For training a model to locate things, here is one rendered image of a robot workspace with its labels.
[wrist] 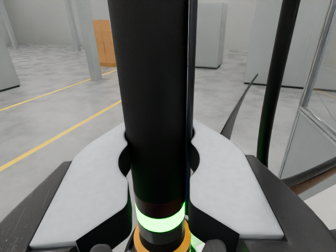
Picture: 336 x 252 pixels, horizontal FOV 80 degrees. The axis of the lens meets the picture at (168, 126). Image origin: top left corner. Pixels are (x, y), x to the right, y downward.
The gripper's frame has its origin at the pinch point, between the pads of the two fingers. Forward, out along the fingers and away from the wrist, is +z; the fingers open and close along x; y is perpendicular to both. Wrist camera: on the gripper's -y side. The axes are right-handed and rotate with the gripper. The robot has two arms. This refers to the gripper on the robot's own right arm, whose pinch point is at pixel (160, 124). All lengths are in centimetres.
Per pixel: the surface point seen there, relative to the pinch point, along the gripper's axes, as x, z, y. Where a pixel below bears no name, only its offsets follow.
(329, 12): 91, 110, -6
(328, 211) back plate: 32.0, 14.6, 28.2
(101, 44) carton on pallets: -226, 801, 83
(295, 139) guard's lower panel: 91, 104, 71
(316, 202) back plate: 31.7, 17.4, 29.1
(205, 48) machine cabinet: 144, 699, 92
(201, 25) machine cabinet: 128, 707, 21
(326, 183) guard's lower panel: 84, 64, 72
